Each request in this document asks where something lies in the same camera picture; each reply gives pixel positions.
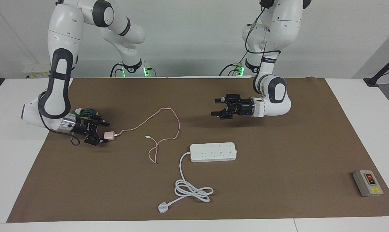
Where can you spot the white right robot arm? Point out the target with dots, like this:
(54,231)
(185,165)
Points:
(62,42)

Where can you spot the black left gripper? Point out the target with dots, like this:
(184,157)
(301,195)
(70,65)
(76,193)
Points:
(244,107)

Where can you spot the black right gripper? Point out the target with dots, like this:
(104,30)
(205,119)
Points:
(83,126)

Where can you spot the brown table mat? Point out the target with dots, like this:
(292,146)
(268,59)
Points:
(246,193)

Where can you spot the white box with yellow labels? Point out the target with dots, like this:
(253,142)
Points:
(36,71)

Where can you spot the green knife switch block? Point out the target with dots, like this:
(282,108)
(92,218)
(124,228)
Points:
(89,111)

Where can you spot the black slanted stand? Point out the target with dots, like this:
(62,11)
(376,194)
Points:
(384,67)

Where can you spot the grey on-off switch box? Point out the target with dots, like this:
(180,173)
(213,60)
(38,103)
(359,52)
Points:
(367,183)

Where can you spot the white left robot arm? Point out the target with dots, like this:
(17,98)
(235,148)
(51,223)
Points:
(278,96)

